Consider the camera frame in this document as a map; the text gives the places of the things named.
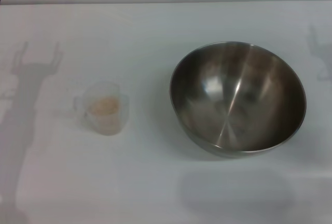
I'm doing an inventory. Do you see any beige uncooked rice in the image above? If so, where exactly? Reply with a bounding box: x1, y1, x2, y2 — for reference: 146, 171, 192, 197
87, 96, 121, 134

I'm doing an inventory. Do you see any clear plastic measuring cup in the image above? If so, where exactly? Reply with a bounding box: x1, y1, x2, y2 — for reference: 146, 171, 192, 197
74, 81, 130, 137

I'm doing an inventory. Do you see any stainless steel mixing bowl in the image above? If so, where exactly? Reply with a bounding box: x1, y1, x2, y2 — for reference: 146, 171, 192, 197
170, 41, 307, 159

